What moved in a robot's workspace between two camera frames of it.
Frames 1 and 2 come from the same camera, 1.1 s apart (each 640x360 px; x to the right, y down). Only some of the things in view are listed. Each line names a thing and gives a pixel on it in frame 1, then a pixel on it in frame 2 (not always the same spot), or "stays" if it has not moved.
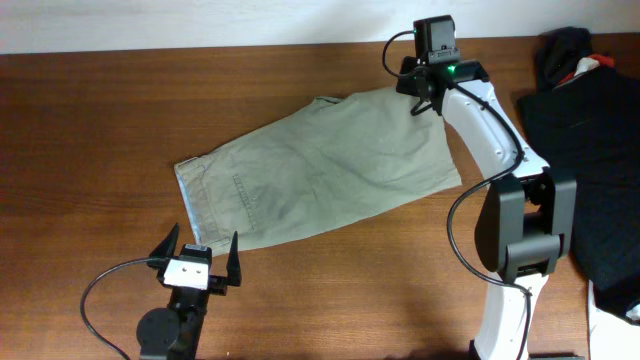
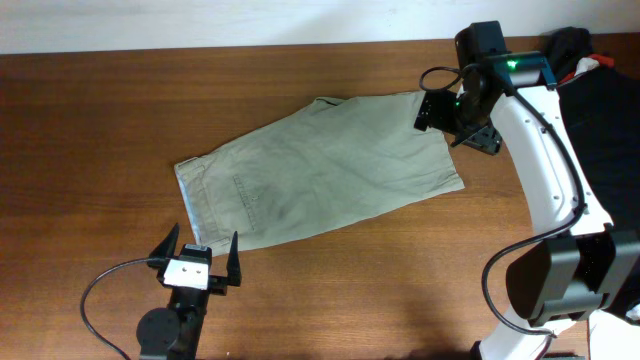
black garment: (588, 129) stays
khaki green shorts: (331, 159) stays
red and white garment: (588, 63) stays
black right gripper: (406, 83) -> (486, 140)
